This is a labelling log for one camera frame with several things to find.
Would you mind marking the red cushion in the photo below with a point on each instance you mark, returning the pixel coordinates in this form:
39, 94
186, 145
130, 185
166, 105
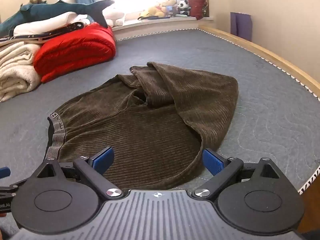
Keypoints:
198, 1

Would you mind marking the grey quilted mattress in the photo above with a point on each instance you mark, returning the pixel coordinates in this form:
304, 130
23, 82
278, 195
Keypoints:
200, 52

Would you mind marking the purple mat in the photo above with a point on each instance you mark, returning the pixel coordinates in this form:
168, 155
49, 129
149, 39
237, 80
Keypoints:
241, 26

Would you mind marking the yellow bear plush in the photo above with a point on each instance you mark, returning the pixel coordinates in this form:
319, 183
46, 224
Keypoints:
163, 6

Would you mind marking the cream folded blanket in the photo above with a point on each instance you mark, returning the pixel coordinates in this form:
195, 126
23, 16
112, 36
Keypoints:
15, 67

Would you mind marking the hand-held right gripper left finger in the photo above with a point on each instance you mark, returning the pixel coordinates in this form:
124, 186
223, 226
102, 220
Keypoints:
103, 160

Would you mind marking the red folded blanket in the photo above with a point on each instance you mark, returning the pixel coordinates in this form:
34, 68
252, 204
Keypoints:
75, 52

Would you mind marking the blue shark plush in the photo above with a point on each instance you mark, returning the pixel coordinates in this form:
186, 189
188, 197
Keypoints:
50, 10

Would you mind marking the small blue plush toy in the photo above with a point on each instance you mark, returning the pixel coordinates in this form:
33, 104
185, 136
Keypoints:
172, 9

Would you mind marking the white folded bedding with dark trim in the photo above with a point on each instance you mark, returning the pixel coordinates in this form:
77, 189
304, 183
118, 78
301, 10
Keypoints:
62, 28

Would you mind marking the panda plush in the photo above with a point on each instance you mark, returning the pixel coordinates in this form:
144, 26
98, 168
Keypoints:
183, 6

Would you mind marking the pale green toy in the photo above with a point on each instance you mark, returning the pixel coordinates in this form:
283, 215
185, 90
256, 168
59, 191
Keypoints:
181, 15

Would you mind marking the small yellow plush toy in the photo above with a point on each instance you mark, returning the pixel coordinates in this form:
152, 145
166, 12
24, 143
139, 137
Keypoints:
147, 12

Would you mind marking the white windowsill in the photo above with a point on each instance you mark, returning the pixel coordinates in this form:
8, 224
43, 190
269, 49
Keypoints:
162, 25

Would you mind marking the white plush toy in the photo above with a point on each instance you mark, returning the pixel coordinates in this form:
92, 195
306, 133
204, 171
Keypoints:
113, 17

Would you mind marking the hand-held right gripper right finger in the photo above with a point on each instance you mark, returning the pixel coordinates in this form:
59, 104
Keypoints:
213, 162

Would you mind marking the wooden bed frame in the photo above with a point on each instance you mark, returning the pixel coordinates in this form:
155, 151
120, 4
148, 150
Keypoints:
275, 55

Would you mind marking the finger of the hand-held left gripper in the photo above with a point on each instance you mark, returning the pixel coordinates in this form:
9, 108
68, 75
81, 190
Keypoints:
4, 173
11, 188

